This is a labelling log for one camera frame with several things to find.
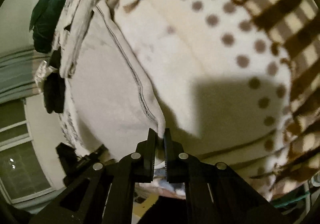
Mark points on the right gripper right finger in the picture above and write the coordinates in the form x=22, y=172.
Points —
x=215, y=193

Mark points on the grey-blue striped curtain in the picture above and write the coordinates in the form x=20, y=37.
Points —
x=17, y=73

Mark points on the white garment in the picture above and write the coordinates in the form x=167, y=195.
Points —
x=109, y=99

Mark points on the dark green duvet bundle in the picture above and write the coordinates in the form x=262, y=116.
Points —
x=44, y=18

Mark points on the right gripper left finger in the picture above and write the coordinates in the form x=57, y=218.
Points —
x=103, y=193

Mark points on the white framed window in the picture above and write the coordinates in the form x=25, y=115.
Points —
x=22, y=175

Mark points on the floral bed blanket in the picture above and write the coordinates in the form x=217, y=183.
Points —
x=236, y=80

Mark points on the black folded garment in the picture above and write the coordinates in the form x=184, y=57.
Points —
x=54, y=85

